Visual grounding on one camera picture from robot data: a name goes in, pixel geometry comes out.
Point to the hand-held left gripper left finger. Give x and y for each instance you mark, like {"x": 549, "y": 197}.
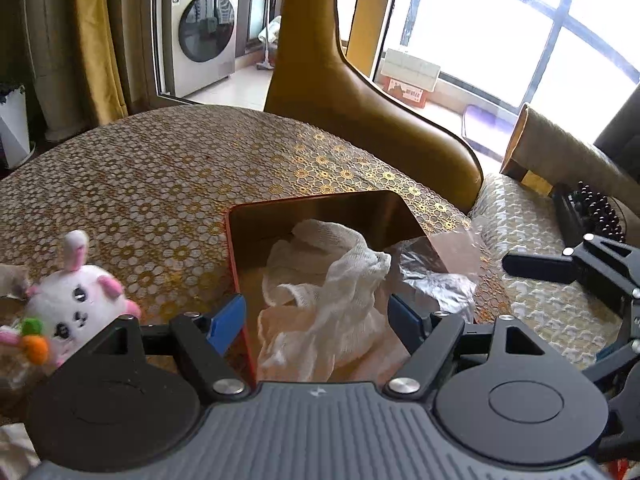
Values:
{"x": 227, "y": 322}

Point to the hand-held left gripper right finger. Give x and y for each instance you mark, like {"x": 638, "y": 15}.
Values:
{"x": 404, "y": 327}

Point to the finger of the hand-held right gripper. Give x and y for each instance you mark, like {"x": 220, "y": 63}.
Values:
{"x": 612, "y": 360}
{"x": 540, "y": 267}

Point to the white mesh cloth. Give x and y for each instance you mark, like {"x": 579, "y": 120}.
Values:
{"x": 340, "y": 285}

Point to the red tin box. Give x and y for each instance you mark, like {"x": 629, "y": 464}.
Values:
{"x": 260, "y": 240}

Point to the white plush bunny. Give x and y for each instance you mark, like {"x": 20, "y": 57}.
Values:
{"x": 80, "y": 295}

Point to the houndstooth seat cushion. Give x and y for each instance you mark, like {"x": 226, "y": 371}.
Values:
{"x": 530, "y": 220}

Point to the clear plastic wrapper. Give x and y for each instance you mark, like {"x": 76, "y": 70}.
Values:
{"x": 440, "y": 285}

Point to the purple stool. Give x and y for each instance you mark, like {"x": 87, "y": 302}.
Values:
{"x": 487, "y": 125}

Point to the red printed cardboard box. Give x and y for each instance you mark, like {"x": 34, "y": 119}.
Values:
{"x": 407, "y": 94}

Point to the grey fuzzy item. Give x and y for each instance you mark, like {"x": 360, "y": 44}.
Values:
{"x": 12, "y": 280}

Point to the tan leather chair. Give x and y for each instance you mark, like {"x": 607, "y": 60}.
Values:
{"x": 360, "y": 110}

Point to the white box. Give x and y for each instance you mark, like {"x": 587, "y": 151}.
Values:
{"x": 412, "y": 65}

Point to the mop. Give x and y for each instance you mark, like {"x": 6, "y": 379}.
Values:
{"x": 265, "y": 65}

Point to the white planter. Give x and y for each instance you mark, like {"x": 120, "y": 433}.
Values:
{"x": 15, "y": 130}

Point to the silver washing machine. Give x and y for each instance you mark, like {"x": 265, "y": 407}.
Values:
{"x": 200, "y": 35}

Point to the gold curtain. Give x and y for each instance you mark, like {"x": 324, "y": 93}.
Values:
{"x": 100, "y": 35}

